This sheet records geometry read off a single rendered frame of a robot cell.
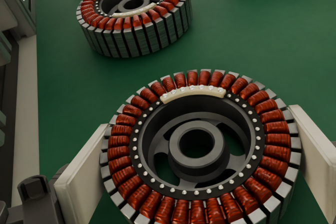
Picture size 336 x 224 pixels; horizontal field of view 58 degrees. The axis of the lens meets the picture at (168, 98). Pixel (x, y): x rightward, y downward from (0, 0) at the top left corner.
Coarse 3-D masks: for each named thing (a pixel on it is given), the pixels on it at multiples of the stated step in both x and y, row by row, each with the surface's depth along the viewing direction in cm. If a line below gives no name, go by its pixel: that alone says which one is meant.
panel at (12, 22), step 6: (0, 0) 30; (0, 6) 31; (6, 6) 31; (0, 12) 31; (6, 12) 31; (0, 18) 32; (6, 18) 32; (12, 18) 32; (0, 24) 32; (6, 24) 32; (12, 24) 32
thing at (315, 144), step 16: (304, 112) 17; (304, 128) 15; (304, 144) 15; (320, 144) 13; (304, 160) 16; (320, 160) 13; (304, 176) 16; (320, 176) 13; (320, 192) 13; (320, 208) 14
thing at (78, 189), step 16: (96, 144) 17; (80, 160) 15; (96, 160) 17; (64, 176) 14; (80, 176) 15; (96, 176) 17; (64, 192) 14; (80, 192) 15; (96, 192) 16; (64, 208) 14; (80, 208) 14
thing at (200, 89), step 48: (144, 96) 20; (192, 96) 19; (240, 96) 18; (144, 144) 18; (192, 144) 20; (288, 144) 16; (144, 192) 15; (192, 192) 15; (240, 192) 14; (288, 192) 14
